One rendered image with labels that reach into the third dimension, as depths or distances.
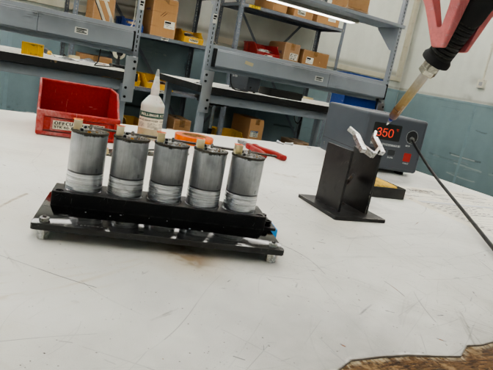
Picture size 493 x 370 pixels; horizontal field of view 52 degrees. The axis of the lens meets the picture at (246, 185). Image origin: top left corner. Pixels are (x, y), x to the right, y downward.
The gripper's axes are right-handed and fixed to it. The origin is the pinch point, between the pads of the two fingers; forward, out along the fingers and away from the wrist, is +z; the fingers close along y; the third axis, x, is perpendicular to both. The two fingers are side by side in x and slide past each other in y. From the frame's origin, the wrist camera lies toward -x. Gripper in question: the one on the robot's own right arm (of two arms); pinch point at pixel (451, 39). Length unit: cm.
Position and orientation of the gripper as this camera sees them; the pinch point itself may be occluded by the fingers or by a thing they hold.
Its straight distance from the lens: 45.8
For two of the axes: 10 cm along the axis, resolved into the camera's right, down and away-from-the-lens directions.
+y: -9.1, -0.8, -4.1
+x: 3.8, 2.5, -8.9
